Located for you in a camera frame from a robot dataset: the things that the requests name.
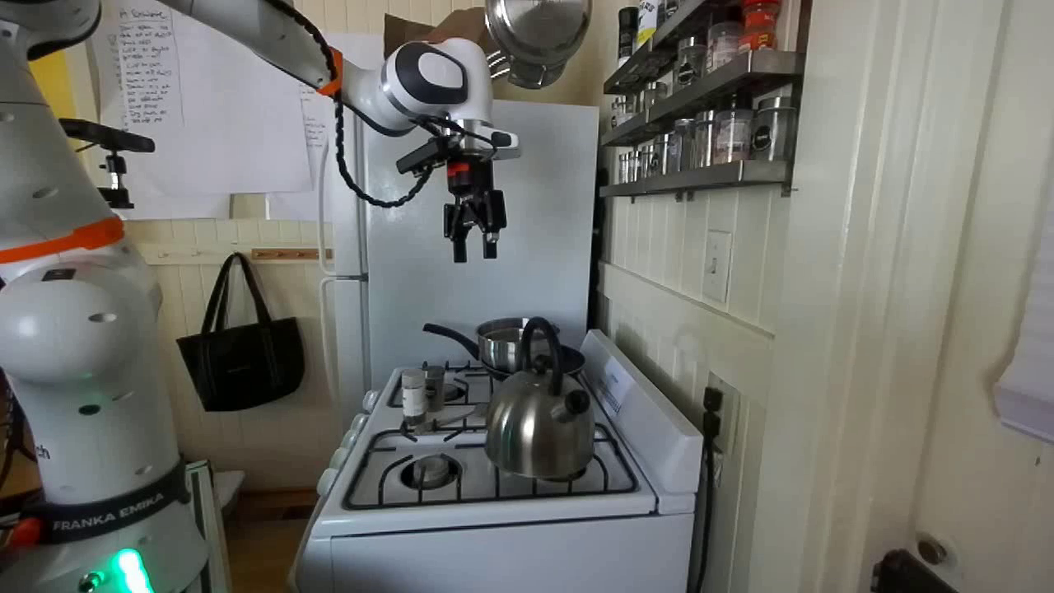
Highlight black power cord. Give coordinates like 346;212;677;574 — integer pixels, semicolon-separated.
684;386;727;593

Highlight small white cup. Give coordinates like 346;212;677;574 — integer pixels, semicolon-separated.
403;371;428;417

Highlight black tote bag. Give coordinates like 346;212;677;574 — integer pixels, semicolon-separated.
178;252;306;413

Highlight paper sheets on wall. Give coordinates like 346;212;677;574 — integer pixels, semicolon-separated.
85;0;334;220

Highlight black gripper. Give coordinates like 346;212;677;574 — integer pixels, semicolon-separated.
395;124;518;262

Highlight camera on tripod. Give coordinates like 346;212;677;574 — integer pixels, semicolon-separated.
61;120;156;212

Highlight rear stove burner grate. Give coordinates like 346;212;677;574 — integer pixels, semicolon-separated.
388;362;495;413

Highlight white gas stove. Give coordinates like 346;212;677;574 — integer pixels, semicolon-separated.
289;332;703;593

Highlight hanging steel pot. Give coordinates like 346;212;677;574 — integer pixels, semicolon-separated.
483;0;594;89

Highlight steel pot on stove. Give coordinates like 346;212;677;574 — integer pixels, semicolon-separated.
478;315;528;371

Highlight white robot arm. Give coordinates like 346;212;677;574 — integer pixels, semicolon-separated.
0;0;491;593

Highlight steel kettle black handle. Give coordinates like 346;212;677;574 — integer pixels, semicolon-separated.
483;315;594;481

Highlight black frying pan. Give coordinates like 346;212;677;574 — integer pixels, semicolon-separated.
425;315;583;379

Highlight front left burner grate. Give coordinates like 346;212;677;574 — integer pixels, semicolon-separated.
339;423;641;513

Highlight metal spice shelf rack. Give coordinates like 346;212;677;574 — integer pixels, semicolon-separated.
601;0;805;198

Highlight white refrigerator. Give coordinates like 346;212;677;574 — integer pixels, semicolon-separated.
319;99;601;413

